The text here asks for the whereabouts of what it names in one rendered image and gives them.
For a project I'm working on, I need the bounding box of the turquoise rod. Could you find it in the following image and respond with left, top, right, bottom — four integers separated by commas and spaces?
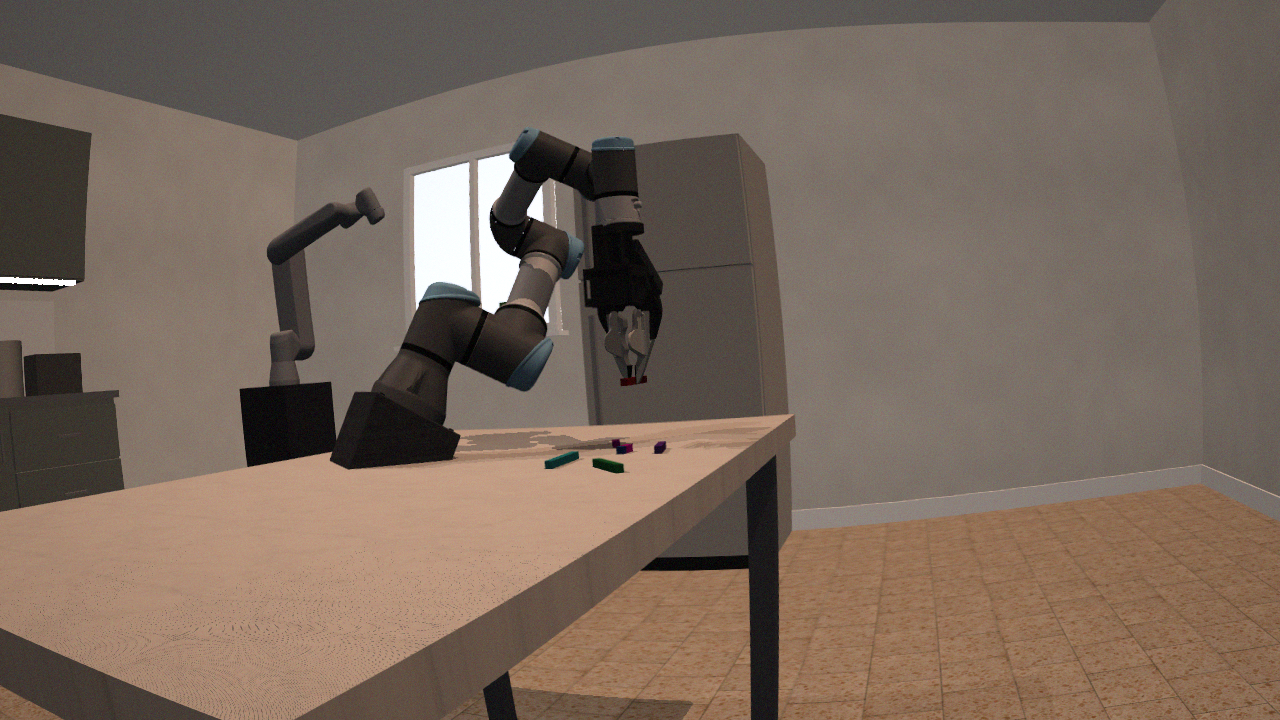
545, 451, 579, 469

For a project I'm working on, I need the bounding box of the green rod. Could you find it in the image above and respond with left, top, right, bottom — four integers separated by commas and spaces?
593, 457, 625, 473

